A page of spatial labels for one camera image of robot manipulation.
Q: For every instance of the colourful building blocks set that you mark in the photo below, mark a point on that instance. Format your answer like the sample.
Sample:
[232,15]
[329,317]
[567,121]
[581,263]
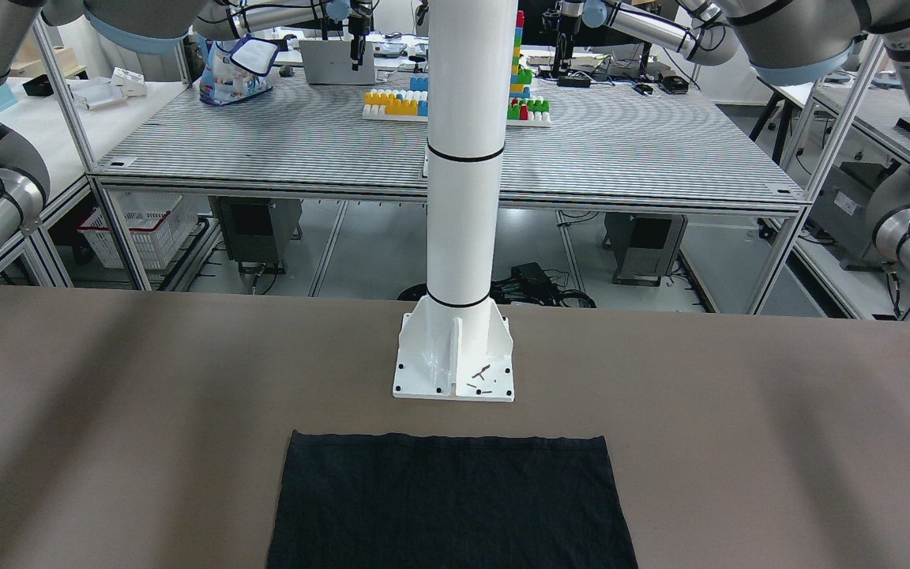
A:
[474,71]

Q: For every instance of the black printed t-shirt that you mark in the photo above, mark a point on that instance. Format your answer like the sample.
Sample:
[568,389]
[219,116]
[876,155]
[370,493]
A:
[405,501]

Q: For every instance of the white plastic crate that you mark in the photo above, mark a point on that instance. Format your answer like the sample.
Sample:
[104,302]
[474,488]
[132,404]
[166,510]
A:
[159,223]

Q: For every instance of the silver laptop on workbench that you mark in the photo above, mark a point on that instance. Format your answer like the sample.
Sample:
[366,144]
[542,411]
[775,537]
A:
[331,62]

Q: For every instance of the striped grey workbench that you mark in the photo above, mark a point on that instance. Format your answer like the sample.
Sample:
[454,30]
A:
[605,148]

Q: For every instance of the blue patterned bag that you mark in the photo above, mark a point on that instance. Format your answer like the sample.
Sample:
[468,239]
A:
[236,70]

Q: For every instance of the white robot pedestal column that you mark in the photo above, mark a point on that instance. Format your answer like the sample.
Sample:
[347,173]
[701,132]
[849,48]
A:
[455,344]

